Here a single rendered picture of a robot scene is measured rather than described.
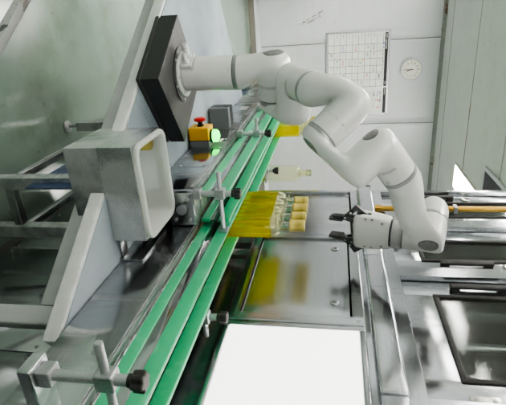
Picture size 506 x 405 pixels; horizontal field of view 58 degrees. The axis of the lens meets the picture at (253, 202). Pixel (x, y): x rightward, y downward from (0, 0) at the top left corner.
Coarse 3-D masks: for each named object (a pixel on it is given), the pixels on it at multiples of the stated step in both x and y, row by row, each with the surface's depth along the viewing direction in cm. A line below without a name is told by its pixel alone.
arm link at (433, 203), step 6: (426, 198) 114; (432, 198) 113; (438, 198) 113; (426, 204) 113; (432, 204) 112; (438, 204) 112; (444, 204) 112; (426, 210) 112; (432, 210) 111; (438, 210) 111; (444, 210) 112; (402, 234) 118; (402, 240) 118; (408, 240) 118; (402, 246) 120; (408, 246) 119; (414, 246) 118; (444, 246) 118; (432, 252) 118; (438, 252) 117
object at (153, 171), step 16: (144, 144) 98; (160, 144) 110; (144, 160) 112; (160, 160) 112; (144, 176) 114; (160, 176) 113; (144, 192) 98; (160, 192) 115; (144, 208) 99; (160, 208) 116; (160, 224) 108
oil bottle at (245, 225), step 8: (240, 216) 133; (248, 216) 132; (256, 216) 132; (264, 216) 132; (272, 216) 131; (232, 224) 131; (240, 224) 131; (248, 224) 130; (256, 224) 130; (264, 224) 130; (272, 224) 129; (280, 224) 130; (232, 232) 132; (240, 232) 132; (248, 232) 131; (256, 232) 131; (264, 232) 131; (272, 232) 130
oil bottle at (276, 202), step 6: (246, 198) 144; (252, 198) 144; (258, 198) 144; (264, 198) 143; (270, 198) 143; (276, 198) 143; (246, 204) 141; (252, 204) 141; (258, 204) 140; (264, 204) 140; (270, 204) 140; (276, 204) 139; (282, 204) 140; (282, 210) 140
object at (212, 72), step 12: (180, 60) 126; (192, 60) 125; (204, 60) 125; (216, 60) 125; (228, 60) 124; (180, 72) 126; (192, 72) 125; (204, 72) 125; (216, 72) 124; (228, 72) 124; (180, 84) 126; (192, 84) 127; (204, 84) 127; (216, 84) 126; (228, 84) 126
